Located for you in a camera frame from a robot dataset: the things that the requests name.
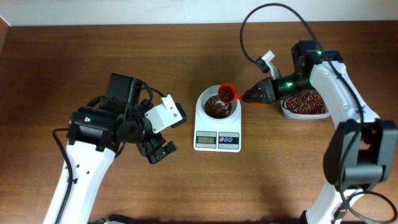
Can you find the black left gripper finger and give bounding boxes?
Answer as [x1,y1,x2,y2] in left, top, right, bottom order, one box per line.
[155,141,178,161]
[136,136,165,164]

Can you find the red plastic measuring scoop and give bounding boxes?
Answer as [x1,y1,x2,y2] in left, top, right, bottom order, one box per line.
[217,83,266,107]

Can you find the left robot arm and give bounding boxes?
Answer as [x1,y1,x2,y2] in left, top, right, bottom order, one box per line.
[44,73,187,223]

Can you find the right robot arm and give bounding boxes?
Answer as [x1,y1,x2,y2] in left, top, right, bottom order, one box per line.
[242,40,397,223]

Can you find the white digital kitchen scale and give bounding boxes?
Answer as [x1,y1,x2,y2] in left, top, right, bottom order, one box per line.
[193,97,242,152]

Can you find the red beans in container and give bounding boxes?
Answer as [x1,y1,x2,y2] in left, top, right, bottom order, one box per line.
[282,91,326,115]

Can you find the clear plastic bean container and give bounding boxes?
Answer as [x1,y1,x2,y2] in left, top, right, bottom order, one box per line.
[280,99,330,119]

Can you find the red beans in bowl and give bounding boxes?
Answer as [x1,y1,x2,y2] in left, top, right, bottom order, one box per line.
[204,95,232,119]

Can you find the white round bowl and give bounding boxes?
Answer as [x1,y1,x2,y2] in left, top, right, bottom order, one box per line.
[196,85,241,123]

